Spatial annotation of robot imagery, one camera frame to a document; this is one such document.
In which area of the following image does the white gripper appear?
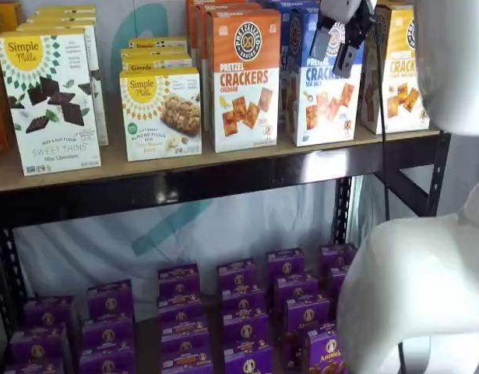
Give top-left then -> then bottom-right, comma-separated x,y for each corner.
308,0 -> 377,79

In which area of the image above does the blue white pretzel crackers box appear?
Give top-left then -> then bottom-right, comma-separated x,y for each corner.
280,6 -> 365,148
257,0 -> 322,79

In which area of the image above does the yellow white pretzel crackers box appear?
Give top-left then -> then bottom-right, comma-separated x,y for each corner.
358,2 -> 431,136

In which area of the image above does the orange cheddar pretzel crackers box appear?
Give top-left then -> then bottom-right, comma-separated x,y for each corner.
206,9 -> 282,154
185,0 -> 248,59
195,2 -> 263,132

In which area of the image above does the Simple Mills almond bars box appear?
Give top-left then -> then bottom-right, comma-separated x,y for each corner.
121,48 -> 194,73
118,66 -> 203,163
128,37 -> 189,52

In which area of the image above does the purple Annie's snack box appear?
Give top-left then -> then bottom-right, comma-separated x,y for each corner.
266,248 -> 306,282
273,273 -> 320,309
283,297 -> 331,333
3,358 -> 65,374
157,295 -> 205,325
9,323 -> 69,364
220,285 -> 264,316
319,242 -> 358,278
327,264 -> 352,299
161,355 -> 215,374
79,350 -> 136,374
222,311 -> 269,347
157,263 -> 202,298
217,257 -> 259,290
23,295 -> 76,329
223,344 -> 274,374
159,316 -> 210,344
160,336 -> 213,364
86,279 -> 135,321
281,328 -> 348,374
81,316 -> 136,354

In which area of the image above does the Simple Mills Sweet Thins box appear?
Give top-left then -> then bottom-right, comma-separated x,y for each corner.
33,5 -> 97,14
16,22 -> 110,147
28,11 -> 97,19
0,27 -> 103,177

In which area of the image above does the wooden shelf board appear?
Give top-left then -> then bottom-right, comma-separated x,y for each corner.
0,126 -> 441,195

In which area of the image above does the white teal printed backdrop banner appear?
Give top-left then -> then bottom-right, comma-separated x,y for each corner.
12,0 -> 479,312

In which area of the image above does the purple snack boxes group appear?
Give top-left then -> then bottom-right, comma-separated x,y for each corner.
1,249 -> 357,374

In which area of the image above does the black metal shelving frame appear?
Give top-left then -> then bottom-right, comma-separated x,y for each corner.
0,130 -> 453,374

